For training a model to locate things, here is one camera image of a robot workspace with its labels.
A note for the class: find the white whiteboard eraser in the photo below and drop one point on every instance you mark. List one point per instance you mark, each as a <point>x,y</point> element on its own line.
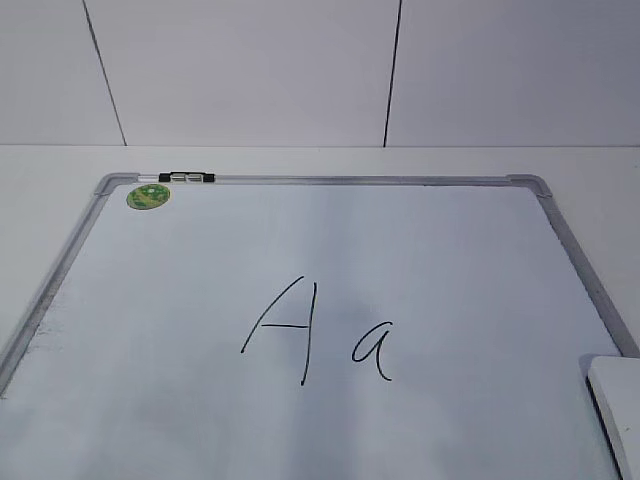
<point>612,383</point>

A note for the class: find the white framed whiteboard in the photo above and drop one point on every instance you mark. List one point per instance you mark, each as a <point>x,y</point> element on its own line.
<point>312,328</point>

